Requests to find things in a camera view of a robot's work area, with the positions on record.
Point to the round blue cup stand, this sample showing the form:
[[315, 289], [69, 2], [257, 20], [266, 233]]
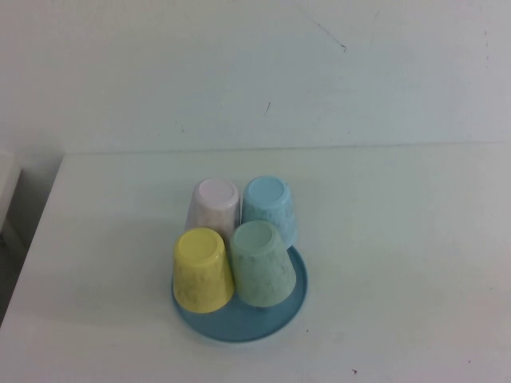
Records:
[[239, 323]]

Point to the pale green plastic cup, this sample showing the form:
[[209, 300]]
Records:
[[259, 263]]

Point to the light blue plastic cup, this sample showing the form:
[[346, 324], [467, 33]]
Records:
[[265, 195]]

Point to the pale pink plastic cup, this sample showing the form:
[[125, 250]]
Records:
[[211, 195]]

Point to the yellow plastic cup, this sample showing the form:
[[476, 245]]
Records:
[[201, 271]]

